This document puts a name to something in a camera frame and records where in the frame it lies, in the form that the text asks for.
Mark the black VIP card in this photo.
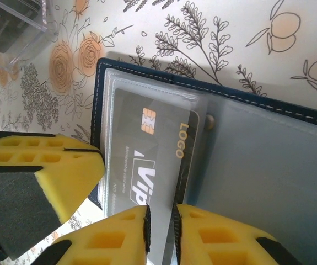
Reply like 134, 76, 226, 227
107, 87, 206, 216

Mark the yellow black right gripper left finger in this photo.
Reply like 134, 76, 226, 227
36, 205, 152, 265

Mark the navy blue card holder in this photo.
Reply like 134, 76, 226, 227
90, 57, 317, 265

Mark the black card white print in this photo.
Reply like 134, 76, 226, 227
0, 0, 42, 54

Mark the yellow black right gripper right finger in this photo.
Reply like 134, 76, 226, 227
171, 203, 308, 265

